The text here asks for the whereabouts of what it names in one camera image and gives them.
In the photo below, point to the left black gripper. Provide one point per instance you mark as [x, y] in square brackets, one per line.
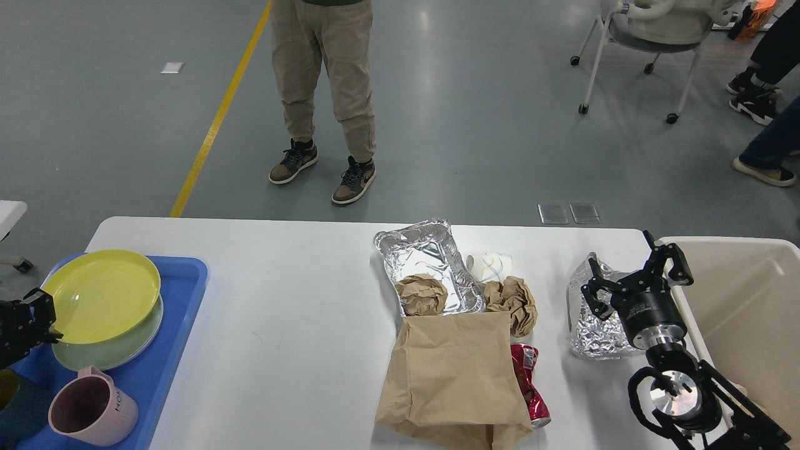
[27, 322]

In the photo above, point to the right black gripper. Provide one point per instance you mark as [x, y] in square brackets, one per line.
[643, 301]

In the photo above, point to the yellow plate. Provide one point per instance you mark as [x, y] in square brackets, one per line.
[103, 294]

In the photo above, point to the aluminium foil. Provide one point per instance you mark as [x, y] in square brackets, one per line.
[590, 337]

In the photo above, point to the dark teal mug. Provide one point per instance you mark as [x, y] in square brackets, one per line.
[24, 406]

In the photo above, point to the pink mug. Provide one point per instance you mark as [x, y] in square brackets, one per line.
[92, 409]

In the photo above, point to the brown paper bag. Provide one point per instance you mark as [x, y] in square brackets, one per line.
[450, 381]

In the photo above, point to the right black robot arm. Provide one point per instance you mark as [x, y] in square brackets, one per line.
[676, 395]

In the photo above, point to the light green plate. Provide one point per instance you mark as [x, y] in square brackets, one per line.
[114, 352]

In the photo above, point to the metal floor plate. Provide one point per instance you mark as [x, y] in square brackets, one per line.
[553, 213]
[584, 213]

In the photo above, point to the white side table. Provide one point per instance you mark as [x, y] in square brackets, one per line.
[11, 212]

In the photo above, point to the beige plastic bin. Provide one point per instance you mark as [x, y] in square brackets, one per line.
[742, 314]

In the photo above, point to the crumpled brown paper wad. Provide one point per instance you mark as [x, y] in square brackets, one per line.
[513, 295]

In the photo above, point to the crushed red can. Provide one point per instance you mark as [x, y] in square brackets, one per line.
[524, 360]

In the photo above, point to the blue plastic tray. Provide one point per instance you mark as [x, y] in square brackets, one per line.
[148, 377]

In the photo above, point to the aluminium foil tray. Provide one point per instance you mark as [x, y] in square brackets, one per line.
[428, 247]

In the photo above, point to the crumpled brown paper ball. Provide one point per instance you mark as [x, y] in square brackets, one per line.
[421, 295]

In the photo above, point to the person in black sneakers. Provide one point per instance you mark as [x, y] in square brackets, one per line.
[755, 90]

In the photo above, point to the white office chair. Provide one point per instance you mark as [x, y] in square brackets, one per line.
[657, 28]

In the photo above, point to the dark bag on floor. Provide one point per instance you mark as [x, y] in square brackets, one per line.
[752, 19]

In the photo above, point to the person in khaki trousers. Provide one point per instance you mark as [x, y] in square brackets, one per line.
[309, 37]

